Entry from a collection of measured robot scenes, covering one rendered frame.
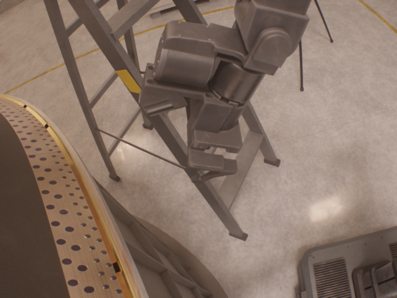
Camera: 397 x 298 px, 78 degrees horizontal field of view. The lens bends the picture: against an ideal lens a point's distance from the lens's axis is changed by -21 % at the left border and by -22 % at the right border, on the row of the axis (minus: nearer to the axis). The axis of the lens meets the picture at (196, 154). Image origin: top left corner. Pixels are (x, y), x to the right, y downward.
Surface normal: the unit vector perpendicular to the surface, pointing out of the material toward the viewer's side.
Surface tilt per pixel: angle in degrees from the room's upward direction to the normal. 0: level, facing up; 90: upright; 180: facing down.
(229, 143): 30
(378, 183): 0
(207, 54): 90
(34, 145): 43
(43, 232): 62
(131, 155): 0
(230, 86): 76
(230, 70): 69
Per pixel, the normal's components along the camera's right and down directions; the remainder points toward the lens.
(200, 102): -0.95, -0.12
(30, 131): 0.29, -0.87
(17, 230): 0.65, -0.71
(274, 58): 0.05, 0.83
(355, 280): -0.84, -0.26
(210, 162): 0.30, -0.55
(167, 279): -0.21, -0.54
